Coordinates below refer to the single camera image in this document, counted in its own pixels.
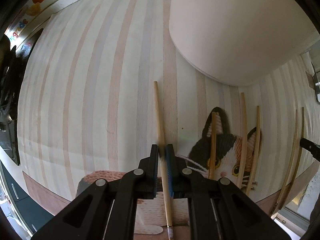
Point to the wooden chopstick on cat face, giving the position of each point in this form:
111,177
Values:
244,141

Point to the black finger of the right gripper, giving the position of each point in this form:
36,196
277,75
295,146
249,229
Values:
310,146

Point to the white ceramic utensil holder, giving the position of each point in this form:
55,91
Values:
237,42

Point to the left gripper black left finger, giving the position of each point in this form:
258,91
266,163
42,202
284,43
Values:
141,183

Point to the colourful printed package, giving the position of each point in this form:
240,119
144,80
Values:
24,17

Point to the striped cat print placemat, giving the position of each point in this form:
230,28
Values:
86,102

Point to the dark teal cabinet front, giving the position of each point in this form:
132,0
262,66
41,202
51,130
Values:
32,214

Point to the wooden chopstick outermost right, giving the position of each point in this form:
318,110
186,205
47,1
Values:
296,162

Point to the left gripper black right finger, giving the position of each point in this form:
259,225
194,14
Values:
179,175

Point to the wooden chopstick on cat ear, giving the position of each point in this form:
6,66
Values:
213,148

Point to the dark stove top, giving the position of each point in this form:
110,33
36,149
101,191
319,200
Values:
13,66

